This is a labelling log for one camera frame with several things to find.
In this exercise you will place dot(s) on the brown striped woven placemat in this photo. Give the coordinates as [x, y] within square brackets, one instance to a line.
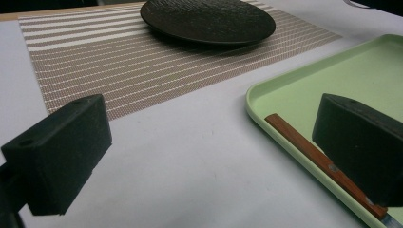
[126, 72]

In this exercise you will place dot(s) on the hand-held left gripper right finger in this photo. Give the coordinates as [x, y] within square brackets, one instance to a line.
[361, 148]

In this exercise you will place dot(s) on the dark textured round plate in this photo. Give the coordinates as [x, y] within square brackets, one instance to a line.
[206, 19]

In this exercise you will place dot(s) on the light green tray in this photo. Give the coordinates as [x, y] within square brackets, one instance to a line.
[355, 72]

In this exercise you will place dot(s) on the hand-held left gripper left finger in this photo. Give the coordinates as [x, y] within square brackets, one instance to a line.
[60, 152]

